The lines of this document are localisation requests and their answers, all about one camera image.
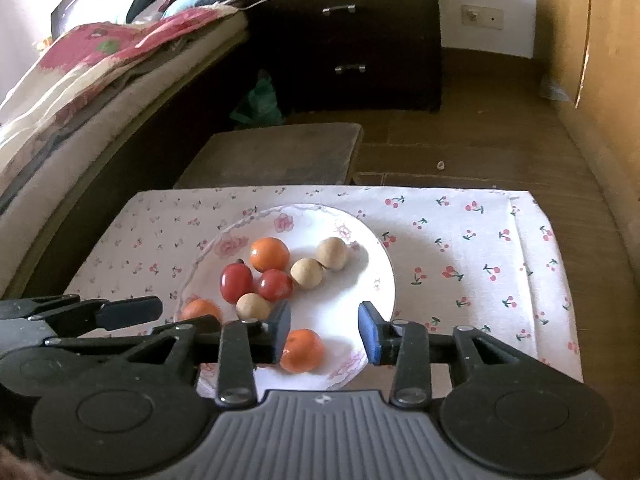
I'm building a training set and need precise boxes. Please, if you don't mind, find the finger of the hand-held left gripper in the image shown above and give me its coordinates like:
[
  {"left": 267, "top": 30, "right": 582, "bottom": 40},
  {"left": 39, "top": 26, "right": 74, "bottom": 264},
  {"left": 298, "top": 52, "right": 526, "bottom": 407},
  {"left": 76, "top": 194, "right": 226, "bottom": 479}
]
[
  {"left": 42, "top": 315, "right": 223, "bottom": 350},
  {"left": 0, "top": 294, "right": 164, "bottom": 336}
]

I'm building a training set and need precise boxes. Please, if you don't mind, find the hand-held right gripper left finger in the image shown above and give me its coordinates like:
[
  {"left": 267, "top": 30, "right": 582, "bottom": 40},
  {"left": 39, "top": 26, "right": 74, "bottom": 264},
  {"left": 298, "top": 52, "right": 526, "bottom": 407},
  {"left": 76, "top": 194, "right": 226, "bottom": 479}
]
[{"left": 117, "top": 300, "right": 292, "bottom": 407}]

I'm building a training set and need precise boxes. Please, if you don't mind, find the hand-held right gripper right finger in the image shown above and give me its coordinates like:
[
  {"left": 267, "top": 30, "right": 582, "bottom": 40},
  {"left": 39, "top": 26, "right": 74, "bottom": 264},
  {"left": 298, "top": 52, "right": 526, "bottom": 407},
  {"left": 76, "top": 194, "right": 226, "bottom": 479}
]
[{"left": 357, "top": 301, "right": 533, "bottom": 408}]

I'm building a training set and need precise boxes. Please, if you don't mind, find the orange tangerine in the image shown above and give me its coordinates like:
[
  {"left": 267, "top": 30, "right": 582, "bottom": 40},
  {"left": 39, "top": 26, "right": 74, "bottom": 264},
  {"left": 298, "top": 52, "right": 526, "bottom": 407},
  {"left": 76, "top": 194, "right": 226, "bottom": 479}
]
[
  {"left": 249, "top": 237, "right": 291, "bottom": 273},
  {"left": 181, "top": 298, "right": 223, "bottom": 322},
  {"left": 280, "top": 329, "right": 326, "bottom": 374}
]

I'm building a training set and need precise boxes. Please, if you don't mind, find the white floral rimmed plate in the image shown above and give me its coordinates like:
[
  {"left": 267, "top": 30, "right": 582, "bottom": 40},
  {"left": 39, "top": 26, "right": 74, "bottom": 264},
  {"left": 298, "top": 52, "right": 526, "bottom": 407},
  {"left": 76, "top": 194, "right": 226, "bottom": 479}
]
[{"left": 177, "top": 203, "right": 397, "bottom": 392}]

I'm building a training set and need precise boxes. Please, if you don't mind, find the red cherry tomato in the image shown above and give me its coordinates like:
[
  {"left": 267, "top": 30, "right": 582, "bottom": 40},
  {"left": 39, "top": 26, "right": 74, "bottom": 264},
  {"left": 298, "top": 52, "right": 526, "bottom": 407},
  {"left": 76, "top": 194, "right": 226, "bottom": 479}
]
[
  {"left": 220, "top": 260, "right": 254, "bottom": 305},
  {"left": 257, "top": 268, "right": 294, "bottom": 303}
]

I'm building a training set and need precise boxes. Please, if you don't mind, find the reddish brown cloth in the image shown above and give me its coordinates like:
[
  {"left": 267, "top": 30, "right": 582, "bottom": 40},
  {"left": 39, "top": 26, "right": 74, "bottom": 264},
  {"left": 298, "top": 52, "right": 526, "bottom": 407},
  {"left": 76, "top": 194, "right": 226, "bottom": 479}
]
[{"left": 0, "top": 445, "right": 46, "bottom": 480}]

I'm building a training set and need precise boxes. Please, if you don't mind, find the cherry print tablecloth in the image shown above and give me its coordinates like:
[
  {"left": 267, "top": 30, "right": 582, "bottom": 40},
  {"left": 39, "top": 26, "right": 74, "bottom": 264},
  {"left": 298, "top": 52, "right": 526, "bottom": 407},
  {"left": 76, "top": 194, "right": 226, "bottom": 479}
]
[{"left": 65, "top": 185, "right": 586, "bottom": 401}]

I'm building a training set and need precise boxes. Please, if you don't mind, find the brown stool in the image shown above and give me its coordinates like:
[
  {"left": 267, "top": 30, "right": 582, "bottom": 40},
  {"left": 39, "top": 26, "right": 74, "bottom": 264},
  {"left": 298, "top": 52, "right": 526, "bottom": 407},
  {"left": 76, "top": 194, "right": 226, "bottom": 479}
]
[{"left": 172, "top": 122, "right": 365, "bottom": 190}]

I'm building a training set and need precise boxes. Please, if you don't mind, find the bed with beige mattress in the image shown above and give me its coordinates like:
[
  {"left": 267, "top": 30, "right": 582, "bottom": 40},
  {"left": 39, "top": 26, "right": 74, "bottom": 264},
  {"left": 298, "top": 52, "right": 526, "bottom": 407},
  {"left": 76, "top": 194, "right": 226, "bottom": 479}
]
[{"left": 0, "top": 0, "right": 251, "bottom": 301}]

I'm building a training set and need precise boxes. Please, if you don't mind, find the green bag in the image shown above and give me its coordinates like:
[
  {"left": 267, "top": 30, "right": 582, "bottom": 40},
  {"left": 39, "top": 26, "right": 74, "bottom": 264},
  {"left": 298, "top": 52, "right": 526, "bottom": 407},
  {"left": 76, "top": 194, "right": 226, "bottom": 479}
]
[{"left": 230, "top": 72, "right": 285, "bottom": 125}]

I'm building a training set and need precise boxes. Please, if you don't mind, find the floral patchwork blanket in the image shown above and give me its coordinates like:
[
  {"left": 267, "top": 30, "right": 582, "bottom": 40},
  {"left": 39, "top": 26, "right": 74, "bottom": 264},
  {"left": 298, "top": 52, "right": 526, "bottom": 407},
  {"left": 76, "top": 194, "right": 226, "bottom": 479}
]
[{"left": 0, "top": 7, "right": 241, "bottom": 136}]

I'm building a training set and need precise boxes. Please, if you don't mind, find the dark wooden nightstand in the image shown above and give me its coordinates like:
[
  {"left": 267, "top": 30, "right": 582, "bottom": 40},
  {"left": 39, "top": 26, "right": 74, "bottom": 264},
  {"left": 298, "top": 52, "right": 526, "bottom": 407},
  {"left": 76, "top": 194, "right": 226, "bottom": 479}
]
[{"left": 240, "top": 0, "right": 443, "bottom": 113}]

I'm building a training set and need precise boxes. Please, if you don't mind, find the wooden wardrobe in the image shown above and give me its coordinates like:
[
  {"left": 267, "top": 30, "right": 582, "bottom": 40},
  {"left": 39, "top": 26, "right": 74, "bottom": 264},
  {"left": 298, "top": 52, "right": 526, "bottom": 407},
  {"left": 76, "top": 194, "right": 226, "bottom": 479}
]
[{"left": 532, "top": 0, "right": 640, "bottom": 241}]

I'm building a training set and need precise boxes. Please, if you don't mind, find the wall socket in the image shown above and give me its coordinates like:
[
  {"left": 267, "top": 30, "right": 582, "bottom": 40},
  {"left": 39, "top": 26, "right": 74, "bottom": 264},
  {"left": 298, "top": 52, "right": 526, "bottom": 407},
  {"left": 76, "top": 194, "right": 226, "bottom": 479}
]
[{"left": 461, "top": 4, "right": 505, "bottom": 27}]

